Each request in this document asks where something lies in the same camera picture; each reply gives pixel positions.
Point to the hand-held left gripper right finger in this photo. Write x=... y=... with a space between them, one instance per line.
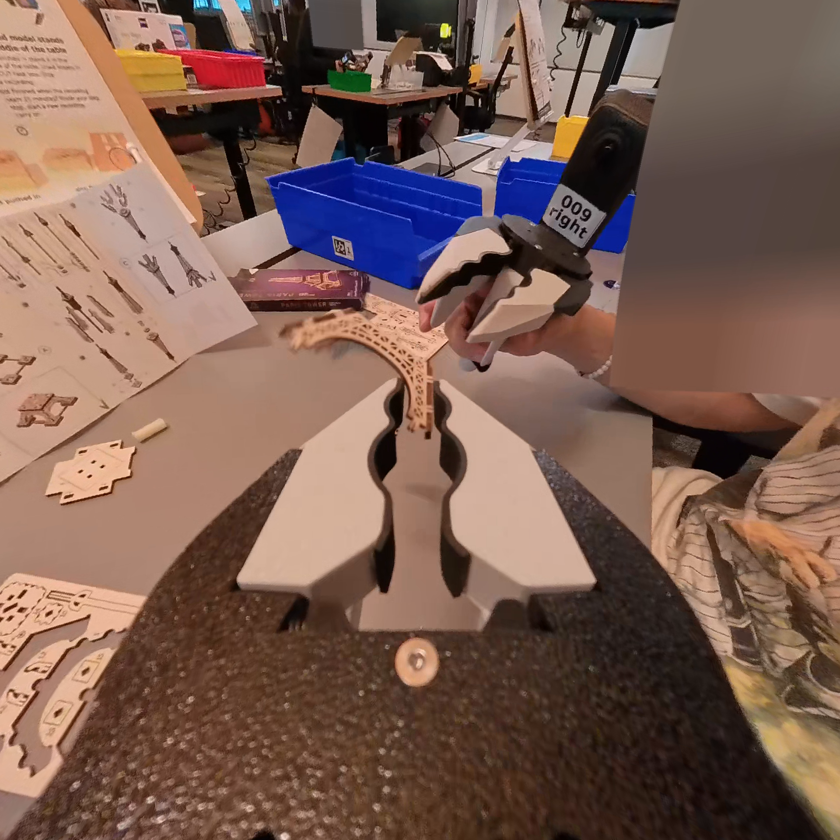
x=518 y=525

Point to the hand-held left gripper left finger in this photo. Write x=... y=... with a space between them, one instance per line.
x=315 y=525

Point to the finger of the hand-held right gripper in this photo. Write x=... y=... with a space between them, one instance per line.
x=525 y=302
x=469 y=253

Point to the wooden lattice tower base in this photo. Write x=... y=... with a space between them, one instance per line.
x=387 y=341

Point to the person's right forearm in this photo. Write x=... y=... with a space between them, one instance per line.
x=689 y=407

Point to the grey desk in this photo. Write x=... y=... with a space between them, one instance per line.
x=262 y=407

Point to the person's right hand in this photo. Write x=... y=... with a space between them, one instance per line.
x=564 y=334

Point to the yellow plastic bin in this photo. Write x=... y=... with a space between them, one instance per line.
x=154 y=72
x=569 y=136

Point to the blue plastic bin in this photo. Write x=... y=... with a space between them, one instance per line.
x=525 y=190
x=367 y=210

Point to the wooden sheet with arch cutouts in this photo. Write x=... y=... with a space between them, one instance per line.
x=400 y=315

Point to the instruction board on stand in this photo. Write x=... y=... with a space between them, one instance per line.
x=535 y=59

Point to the purple puzzle box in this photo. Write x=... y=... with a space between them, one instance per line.
x=295 y=289

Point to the wooden top table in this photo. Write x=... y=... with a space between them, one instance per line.
x=210 y=95
x=387 y=93

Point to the small white wax stick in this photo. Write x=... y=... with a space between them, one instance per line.
x=149 y=429

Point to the green plastic bin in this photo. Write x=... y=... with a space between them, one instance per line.
x=349 y=81

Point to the flat wooden plate with slots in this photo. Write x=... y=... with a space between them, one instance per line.
x=92 y=471

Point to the dark computer monitor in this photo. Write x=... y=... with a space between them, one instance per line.
x=417 y=19

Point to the person's striped printed shirt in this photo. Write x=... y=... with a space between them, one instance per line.
x=774 y=525

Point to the punched-out wooden parts sheet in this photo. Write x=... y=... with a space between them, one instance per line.
x=46 y=643

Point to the red plastic bin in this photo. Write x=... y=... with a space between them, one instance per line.
x=223 y=69

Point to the folded assembly instruction sheet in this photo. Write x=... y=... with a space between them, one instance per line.
x=118 y=275

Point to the tan poster board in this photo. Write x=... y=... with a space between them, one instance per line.
x=164 y=151

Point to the printed instruction poster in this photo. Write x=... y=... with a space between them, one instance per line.
x=59 y=85

